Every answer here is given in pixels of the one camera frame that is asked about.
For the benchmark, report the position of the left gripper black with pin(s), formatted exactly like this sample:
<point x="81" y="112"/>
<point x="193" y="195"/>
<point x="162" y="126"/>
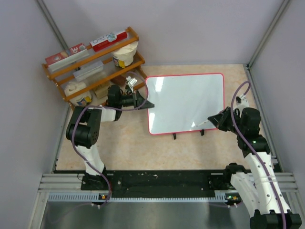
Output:
<point x="137" y="99"/>

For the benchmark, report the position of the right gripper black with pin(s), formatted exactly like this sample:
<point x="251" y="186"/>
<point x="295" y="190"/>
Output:
<point x="224" y="115"/>

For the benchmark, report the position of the whiteboard with pink frame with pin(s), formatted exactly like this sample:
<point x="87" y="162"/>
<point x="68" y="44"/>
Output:
<point x="183" y="101"/>

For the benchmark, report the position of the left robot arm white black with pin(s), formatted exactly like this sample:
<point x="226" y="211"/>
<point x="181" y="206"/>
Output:
<point x="84" y="126"/>

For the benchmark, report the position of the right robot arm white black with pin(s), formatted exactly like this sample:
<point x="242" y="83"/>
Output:
<point x="259" y="189"/>

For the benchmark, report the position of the brown cardboard packet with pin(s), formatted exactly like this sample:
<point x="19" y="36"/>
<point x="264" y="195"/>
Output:
<point x="101" y="90"/>

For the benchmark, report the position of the orange wooden shelf rack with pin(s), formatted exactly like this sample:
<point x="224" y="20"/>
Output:
<point x="64" y="75"/>

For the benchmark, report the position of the white paper bag upper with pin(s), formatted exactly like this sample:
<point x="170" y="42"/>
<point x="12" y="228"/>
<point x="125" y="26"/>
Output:
<point x="123" y="57"/>

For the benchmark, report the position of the clear plastic box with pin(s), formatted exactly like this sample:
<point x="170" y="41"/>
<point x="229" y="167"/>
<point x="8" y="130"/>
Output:
<point x="88" y="71"/>

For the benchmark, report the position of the red white long box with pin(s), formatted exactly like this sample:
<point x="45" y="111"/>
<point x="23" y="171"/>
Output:
<point x="107" y="40"/>

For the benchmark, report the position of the red silver foil box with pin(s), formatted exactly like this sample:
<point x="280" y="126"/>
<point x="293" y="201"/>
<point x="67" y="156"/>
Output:
<point x="66" y="57"/>

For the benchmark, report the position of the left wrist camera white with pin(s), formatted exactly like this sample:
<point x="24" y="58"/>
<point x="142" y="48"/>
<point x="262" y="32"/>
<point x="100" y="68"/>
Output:
<point x="131" y="82"/>

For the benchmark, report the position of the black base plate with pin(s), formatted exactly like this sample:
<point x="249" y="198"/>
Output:
<point x="157" y="183"/>

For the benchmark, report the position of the grey cable duct rail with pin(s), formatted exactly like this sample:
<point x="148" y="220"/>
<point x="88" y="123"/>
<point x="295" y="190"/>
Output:
<point x="99" y="198"/>

